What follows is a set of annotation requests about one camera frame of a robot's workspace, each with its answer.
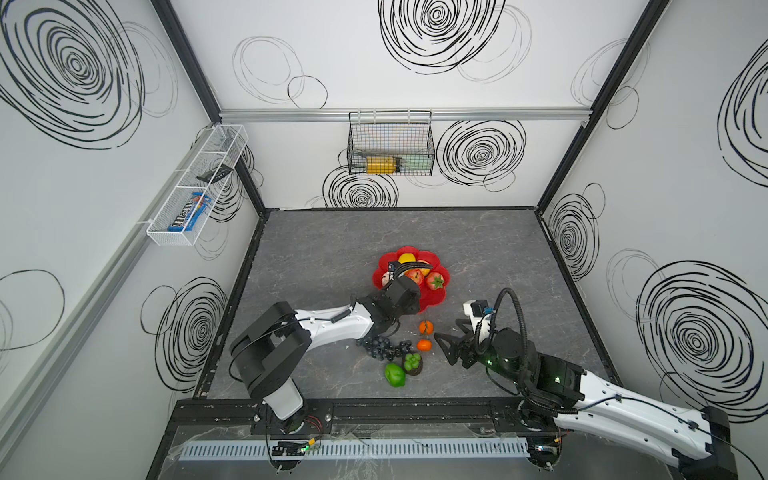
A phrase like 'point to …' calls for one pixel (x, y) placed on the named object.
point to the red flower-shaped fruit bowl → (432, 280)
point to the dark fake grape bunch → (381, 347)
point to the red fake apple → (415, 274)
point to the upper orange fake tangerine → (426, 327)
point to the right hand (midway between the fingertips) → (445, 330)
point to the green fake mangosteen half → (412, 363)
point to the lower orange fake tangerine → (423, 345)
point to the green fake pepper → (395, 375)
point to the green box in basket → (416, 163)
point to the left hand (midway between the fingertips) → (416, 294)
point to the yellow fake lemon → (406, 257)
